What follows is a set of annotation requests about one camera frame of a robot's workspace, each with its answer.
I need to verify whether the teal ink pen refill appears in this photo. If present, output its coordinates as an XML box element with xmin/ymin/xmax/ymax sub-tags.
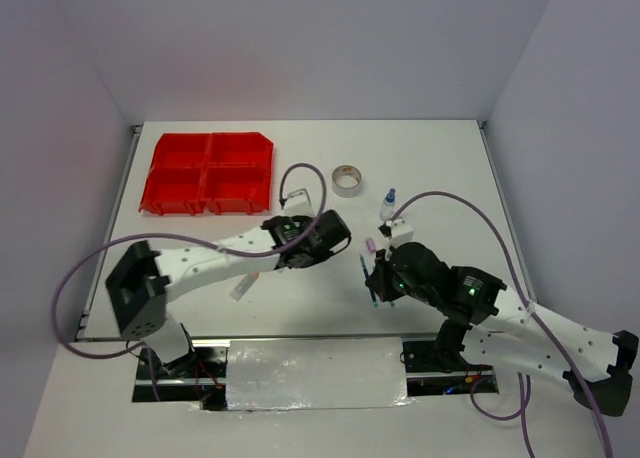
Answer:
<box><xmin>359</xmin><ymin>252</ymin><xmax>380</xmax><ymax>308</ymax></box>

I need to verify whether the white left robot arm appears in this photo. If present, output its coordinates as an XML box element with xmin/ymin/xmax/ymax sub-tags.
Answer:
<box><xmin>105</xmin><ymin>210</ymin><xmax>351</xmax><ymax>377</ymax></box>

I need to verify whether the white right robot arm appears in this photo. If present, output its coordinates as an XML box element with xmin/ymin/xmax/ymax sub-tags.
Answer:
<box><xmin>366</xmin><ymin>242</ymin><xmax>639</xmax><ymax>417</ymax></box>

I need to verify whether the purple highlighter cap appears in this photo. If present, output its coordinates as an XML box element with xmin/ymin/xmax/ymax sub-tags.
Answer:
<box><xmin>365</xmin><ymin>237</ymin><xmax>376</xmax><ymax>255</ymax></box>

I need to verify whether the large clear tape roll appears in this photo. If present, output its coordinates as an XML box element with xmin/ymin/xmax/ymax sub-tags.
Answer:
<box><xmin>331</xmin><ymin>165</ymin><xmax>363</xmax><ymax>198</ymax></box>

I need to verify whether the blue-capped spray bottle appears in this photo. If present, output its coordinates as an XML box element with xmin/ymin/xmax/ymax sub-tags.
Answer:
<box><xmin>379</xmin><ymin>188</ymin><xmax>396</xmax><ymax>222</ymax></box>

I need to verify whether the orange-tipped clear highlighter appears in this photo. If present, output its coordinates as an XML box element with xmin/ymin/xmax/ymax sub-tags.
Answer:
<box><xmin>230</xmin><ymin>272</ymin><xmax>259</xmax><ymax>301</ymax></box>

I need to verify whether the red four-compartment bin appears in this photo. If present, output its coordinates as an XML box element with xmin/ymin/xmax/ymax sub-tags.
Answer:
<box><xmin>139</xmin><ymin>132</ymin><xmax>274</xmax><ymax>216</ymax></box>

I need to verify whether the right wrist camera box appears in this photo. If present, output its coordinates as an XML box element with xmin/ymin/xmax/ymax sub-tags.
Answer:
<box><xmin>379</xmin><ymin>218</ymin><xmax>414</xmax><ymax>247</ymax></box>

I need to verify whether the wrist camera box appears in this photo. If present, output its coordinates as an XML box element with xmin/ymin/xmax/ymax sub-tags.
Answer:
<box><xmin>379</xmin><ymin>218</ymin><xmax>414</xmax><ymax>247</ymax></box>
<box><xmin>279</xmin><ymin>188</ymin><xmax>315</xmax><ymax>218</ymax></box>

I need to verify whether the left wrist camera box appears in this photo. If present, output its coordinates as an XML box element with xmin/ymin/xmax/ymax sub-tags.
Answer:
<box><xmin>279</xmin><ymin>188</ymin><xmax>315</xmax><ymax>218</ymax></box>

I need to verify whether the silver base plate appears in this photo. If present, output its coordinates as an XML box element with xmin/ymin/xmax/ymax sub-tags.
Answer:
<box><xmin>132</xmin><ymin>337</ymin><xmax>499</xmax><ymax>412</ymax></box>

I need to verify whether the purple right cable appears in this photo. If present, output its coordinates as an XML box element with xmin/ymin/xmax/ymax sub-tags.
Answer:
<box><xmin>390</xmin><ymin>191</ymin><xmax>614</xmax><ymax>458</ymax></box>

